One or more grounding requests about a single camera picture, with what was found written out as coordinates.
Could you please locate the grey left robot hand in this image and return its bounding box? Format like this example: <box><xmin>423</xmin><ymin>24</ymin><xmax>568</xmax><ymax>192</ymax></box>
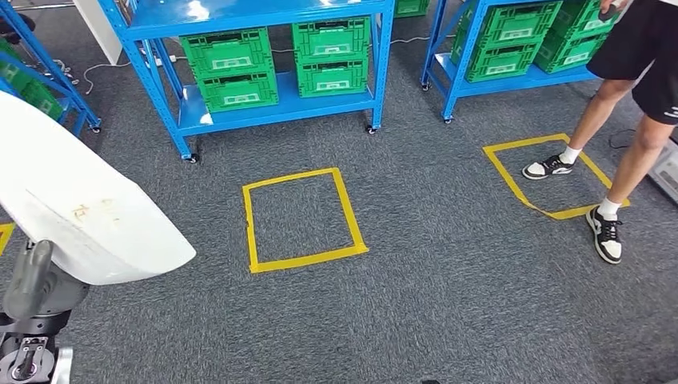
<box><xmin>2</xmin><ymin>239</ymin><xmax>90</xmax><ymax>322</ymax></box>

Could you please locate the white plastic shell part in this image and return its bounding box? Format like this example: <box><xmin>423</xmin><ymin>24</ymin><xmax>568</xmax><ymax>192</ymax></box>
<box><xmin>0</xmin><ymin>90</ymin><xmax>197</xmax><ymax>286</ymax></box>

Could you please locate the blue metal shelf rack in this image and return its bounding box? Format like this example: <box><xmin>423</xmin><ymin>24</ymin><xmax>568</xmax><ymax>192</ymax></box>
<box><xmin>0</xmin><ymin>0</ymin><xmax>102</xmax><ymax>138</ymax></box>
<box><xmin>420</xmin><ymin>0</ymin><xmax>624</xmax><ymax>125</ymax></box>
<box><xmin>97</xmin><ymin>0</ymin><xmax>397</xmax><ymax>164</ymax></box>

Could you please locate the yellow floor tape strip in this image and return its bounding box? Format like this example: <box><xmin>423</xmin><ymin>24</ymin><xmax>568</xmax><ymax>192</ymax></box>
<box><xmin>0</xmin><ymin>222</ymin><xmax>16</xmax><ymax>257</ymax></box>

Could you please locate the grey floor device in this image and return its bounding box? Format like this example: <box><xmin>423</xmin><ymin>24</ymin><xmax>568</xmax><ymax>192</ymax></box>
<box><xmin>647</xmin><ymin>138</ymin><xmax>678</xmax><ymax>206</ymax></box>

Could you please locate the standing person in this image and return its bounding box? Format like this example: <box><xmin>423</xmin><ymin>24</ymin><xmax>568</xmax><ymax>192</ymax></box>
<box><xmin>558</xmin><ymin>0</ymin><xmax>678</xmax><ymax>222</ymax></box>

